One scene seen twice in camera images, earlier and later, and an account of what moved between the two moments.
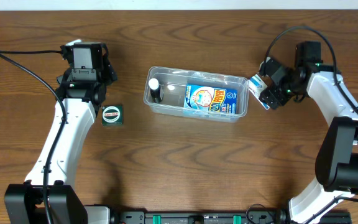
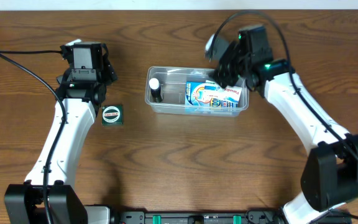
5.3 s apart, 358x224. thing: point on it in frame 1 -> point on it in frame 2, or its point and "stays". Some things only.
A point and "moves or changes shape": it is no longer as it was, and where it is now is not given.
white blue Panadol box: x=257 y=86 moves or changes shape
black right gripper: x=272 y=86 -> x=226 y=72
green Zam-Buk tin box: x=112 y=115 stays
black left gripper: x=109 y=70 stays
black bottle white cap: x=155 y=89 stays
